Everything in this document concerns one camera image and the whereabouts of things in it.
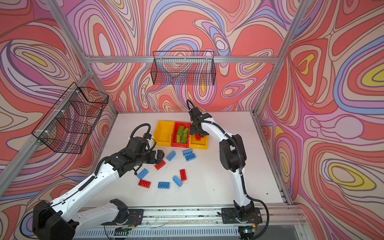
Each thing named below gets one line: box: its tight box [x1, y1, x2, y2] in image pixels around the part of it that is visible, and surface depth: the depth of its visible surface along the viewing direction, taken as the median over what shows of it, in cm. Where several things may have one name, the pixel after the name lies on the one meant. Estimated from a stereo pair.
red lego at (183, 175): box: [179, 169, 187, 182], surface depth 88 cm
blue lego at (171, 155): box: [166, 150, 176, 161], surface depth 96 cm
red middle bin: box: [171, 122, 191, 148], surface depth 103 cm
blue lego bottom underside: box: [157, 182, 170, 189], surface depth 84 cm
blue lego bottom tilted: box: [172, 175, 183, 187], surface depth 86 cm
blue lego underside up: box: [185, 153, 197, 162], surface depth 95 cm
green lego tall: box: [178, 126, 185, 135], surface depth 106 cm
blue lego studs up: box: [182, 148, 193, 156], surface depth 98 cm
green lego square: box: [182, 127, 189, 139], surface depth 104 cm
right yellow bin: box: [189, 134, 209, 150], surface depth 98 cm
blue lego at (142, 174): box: [136, 168, 149, 180], surface depth 88 cm
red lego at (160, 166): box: [154, 160, 166, 171], surface depth 92 cm
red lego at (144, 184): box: [138, 179, 152, 189], surface depth 85 cm
